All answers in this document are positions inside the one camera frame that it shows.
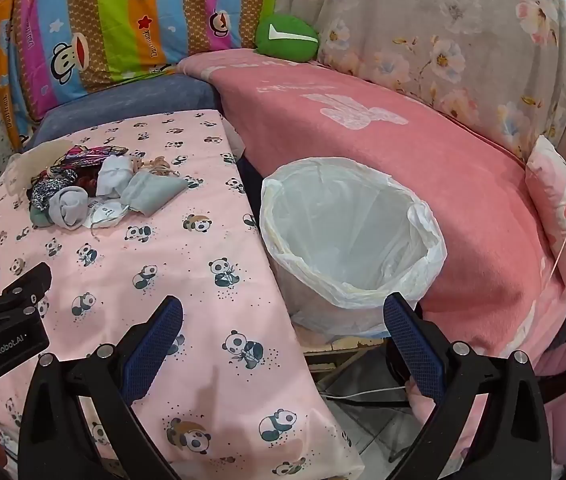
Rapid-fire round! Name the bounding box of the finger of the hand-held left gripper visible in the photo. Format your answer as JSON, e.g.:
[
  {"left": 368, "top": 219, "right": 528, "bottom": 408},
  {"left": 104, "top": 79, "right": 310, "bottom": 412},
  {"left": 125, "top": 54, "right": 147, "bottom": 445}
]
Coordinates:
[{"left": 0, "top": 262, "right": 53, "bottom": 334}]

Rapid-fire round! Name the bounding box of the white plastic bag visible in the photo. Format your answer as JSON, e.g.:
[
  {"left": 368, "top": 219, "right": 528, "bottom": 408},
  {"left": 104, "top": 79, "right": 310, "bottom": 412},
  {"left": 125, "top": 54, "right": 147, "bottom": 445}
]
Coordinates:
[{"left": 259, "top": 156, "right": 448, "bottom": 338}]

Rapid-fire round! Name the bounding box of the pink blanket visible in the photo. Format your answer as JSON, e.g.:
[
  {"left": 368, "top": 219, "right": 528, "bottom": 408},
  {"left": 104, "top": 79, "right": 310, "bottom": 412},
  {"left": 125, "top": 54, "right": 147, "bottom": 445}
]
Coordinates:
[{"left": 177, "top": 50, "right": 566, "bottom": 361}]

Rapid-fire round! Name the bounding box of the wooden frame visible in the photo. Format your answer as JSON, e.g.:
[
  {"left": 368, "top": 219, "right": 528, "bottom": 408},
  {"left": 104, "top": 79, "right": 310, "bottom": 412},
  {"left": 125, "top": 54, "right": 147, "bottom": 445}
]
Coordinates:
[{"left": 303, "top": 335, "right": 389, "bottom": 372}]

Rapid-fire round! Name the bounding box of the green round cushion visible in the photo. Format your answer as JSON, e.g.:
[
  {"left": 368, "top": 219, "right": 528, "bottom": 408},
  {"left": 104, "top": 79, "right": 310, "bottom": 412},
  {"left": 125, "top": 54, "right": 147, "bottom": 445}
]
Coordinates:
[{"left": 255, "top": 14, "right": 320, "bottom": 63}]

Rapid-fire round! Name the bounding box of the translucent plastic bag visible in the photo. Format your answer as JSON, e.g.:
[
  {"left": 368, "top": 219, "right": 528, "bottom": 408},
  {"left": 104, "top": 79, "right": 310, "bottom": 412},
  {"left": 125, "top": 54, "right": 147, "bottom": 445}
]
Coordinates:
[{"left": 6, "top": 139, "right": 76, "bottom": 196}]

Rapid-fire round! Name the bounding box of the white sock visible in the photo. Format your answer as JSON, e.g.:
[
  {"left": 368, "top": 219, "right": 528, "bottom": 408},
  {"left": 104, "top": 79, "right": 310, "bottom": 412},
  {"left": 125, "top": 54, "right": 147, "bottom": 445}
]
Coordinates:
[{"left": 96, "top": 155, "right": 139, "bottom": 198}]

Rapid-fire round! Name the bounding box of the colourful patterned cloth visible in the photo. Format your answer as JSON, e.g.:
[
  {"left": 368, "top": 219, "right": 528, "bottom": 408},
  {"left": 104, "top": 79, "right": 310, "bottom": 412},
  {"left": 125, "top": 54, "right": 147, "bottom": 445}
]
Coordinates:
[{"left": 53, "top": 144, "right": 129, "bottom": 171}]

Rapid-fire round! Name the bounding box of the striped monkey print pillow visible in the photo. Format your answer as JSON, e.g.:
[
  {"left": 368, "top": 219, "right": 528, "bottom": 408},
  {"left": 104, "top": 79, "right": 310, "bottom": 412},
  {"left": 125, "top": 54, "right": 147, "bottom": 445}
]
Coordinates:
[{"left": 0, "top": 0, "right": 281, "bottom": 148}]

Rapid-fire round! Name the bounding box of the grey floral quilt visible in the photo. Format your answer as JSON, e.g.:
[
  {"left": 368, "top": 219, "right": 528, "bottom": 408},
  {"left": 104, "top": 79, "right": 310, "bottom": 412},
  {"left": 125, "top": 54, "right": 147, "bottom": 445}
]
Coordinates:
[{"left": 273, "top": 0, "right": 566, "bottom": 161}]

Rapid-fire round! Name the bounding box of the black white patterned cloth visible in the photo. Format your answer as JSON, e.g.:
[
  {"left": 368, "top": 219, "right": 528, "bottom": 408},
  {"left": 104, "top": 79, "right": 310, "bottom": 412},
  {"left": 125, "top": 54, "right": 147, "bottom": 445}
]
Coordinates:
[{"left": 27, "top": 167, "right": 76, "bottom": 211}]

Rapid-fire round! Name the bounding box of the pink panda print cloth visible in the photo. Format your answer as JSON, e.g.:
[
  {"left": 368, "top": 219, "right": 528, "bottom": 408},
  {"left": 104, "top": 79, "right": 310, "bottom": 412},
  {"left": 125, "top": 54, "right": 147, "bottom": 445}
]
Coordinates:
[{"left": 0, "top": 109, "right": 366, "bottom": 480}]

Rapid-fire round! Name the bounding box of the grey rolled sock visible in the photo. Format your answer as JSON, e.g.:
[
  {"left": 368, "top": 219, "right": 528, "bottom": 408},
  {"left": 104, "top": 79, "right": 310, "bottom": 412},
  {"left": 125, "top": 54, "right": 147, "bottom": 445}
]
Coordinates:
[{"left": 48, "top": 185, "right": 89, "bottom": 232}]

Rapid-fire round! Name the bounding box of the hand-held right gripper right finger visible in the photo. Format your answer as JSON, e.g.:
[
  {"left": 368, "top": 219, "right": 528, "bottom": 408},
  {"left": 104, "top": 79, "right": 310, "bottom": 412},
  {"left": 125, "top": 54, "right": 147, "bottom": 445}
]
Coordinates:
[{"left": 383, "top": 292, "right": 554, "bottom": 480}]

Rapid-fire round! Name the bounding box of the blue cushion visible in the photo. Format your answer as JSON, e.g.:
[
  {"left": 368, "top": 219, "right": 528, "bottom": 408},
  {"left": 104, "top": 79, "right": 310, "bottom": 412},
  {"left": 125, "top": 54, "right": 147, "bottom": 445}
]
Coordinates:
[{"left": 23, "top": 72, "right": 224, "bottom": 153}]

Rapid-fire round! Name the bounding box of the grey cloth pouch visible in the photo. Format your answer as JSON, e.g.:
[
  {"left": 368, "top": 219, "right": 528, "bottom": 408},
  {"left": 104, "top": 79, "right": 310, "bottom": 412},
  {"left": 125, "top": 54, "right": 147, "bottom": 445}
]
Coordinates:
[{"left": 119, "top": 172, "right": 190, "bottom": 216}]

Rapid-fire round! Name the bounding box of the beige string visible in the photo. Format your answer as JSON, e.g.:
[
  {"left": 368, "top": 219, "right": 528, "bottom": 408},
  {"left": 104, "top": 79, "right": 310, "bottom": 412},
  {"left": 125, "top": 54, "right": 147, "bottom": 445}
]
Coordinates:
[{"left": 133, "top": 155, "right": 179, "bottom": 178}]

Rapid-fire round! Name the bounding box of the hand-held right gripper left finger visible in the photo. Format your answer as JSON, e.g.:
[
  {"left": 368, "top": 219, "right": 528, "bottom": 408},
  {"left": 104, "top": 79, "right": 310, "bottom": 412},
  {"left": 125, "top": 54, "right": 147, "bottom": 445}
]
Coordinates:
[{"left": 17, "top": 295, "right": 185, "bottom": 480}]

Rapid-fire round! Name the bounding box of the dark red cloth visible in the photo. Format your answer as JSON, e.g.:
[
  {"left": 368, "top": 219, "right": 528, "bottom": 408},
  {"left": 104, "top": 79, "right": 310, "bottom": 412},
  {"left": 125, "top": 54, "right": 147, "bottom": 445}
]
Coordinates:
[{"left": 76, "top": 170, "right": 101, "bottom": 196}]

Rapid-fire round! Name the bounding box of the white face mask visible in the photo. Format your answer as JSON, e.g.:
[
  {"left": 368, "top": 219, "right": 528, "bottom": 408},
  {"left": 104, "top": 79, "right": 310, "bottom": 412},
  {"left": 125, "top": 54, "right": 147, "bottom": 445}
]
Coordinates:
[{"left": 83, "top": 197, "right": 131, "bottom": 231}]

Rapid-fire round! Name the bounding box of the pink pillow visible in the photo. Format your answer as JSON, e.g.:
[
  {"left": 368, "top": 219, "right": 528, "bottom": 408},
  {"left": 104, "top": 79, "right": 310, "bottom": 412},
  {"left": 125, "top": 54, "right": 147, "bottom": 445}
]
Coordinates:
[{"left": 525, "top": 135, "right": 566, "bottom": 296}]

